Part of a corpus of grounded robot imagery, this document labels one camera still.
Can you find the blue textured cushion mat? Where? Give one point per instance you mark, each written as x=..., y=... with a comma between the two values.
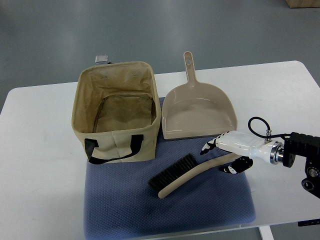
x=119, y=203

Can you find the beige fabric bag black handles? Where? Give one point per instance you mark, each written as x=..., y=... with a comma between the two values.
x=116, y=113

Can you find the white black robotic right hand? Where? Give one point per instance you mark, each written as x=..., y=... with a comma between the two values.
x=248, y=147

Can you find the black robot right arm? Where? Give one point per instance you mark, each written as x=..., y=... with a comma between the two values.
x=307, y=146

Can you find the white table leg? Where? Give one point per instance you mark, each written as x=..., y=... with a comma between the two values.
x=265, y=232

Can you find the small grey metal clip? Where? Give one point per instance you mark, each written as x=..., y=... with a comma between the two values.
x=101, y=59

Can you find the beige brush with black bristles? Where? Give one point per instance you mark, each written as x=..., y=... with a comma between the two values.
x=183, y=170

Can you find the brown cardboard box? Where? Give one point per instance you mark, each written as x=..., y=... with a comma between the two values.
x=303, y=3

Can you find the beige plastic dustpan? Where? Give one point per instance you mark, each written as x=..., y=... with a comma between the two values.
x=196, y=109

